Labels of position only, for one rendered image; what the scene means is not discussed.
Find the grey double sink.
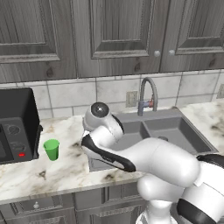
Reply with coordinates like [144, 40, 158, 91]
[87, 106, 220, 173]

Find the green plastic cup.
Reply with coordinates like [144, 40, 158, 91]
[43, 138, 60, 162]

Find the grey curved tap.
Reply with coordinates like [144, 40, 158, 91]
[137, 76, 158, 117]

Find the grey wooden cupboard door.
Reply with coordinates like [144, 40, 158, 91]
[71, 0, 172, 79]
[0, 0, 78, 85]
[158, 0, 224, 74]

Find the grey drawer front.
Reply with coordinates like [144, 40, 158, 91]
[0, 192, 75, 221]
[73, 181, 144, 212]

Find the black microwave oven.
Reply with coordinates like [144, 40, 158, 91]
[0, 87, 44, 165]

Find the grey lower cupboard door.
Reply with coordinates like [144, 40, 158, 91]
[2, 206, 77, 224]
[74, 199, 149, 224]

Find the beige wall socket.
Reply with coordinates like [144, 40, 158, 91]
[125, 90, 138, 109]

